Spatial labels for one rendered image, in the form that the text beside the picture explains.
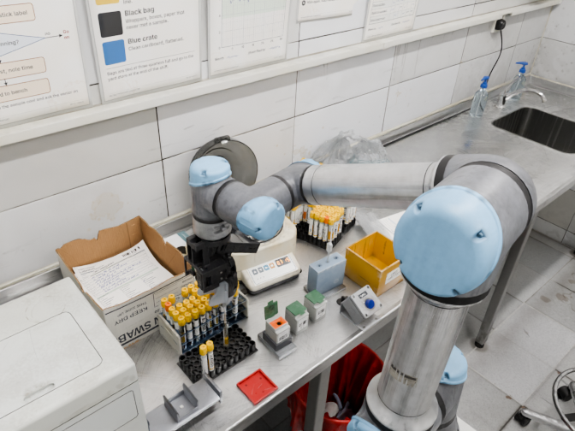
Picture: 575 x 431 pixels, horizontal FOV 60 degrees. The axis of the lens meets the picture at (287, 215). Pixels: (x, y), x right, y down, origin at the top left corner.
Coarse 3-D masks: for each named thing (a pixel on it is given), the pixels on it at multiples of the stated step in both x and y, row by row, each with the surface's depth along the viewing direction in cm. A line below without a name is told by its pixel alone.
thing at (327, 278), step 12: (336, 252) 139; (312, 264) 135; (324, 264) 135; (336, 264) 135; (312, 276) 135; (324, 276) 135; (336, 276) 138; (312, 288) 137; (324, 288) 138; (336, 288) 140
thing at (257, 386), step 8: (248, 376) 115; (256, 376) 116; (264, 376) 116; (240, 384) 114; (248, 384) 114; (256, 384) 114; (264, 384) 114; (272, 384) 114; (248, 392) 113; (256, 392) 113; (264, 392) 113; (272, 392) 112; (256, 400) 111
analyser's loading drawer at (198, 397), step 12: (204, 372) 109; (204, 384) 109; (180, 396) 106; (192, 396) 103; (204, 396) 107; (216, 396) 107; (156, 408) 104; (168, 408) 103; (180, 408) 104; (192, 408) 104; (204, 408) 104; (156, 420) 102; (168, 420) 102; (180, 420) 101
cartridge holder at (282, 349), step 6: (264, 330) 126; (258, 336) 125; (264, 336) 123; (264, 342) 123; (270, 342) 121; (282, 342) 121; (288, 342) 122; (270, 348) 122; (276, 348) 120; (282, 348) 122; (288, 348) 122; (294, 348) 122; (276, 354) 120; (282, 354) 120; (288, 354) 122
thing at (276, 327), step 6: (270, 318) 121; (276, 318) 121; (282, 318) 121; (270, 324) 119; (276, 324) 120; (282, 324) 120; (270, 330) 120; (276, 330) 119; (282, 330) 119; (288, 330) 120; (270, 336) 121; (276, 336) 119; (282, 336) 120; (288, 336) 122; (276, 342) 120
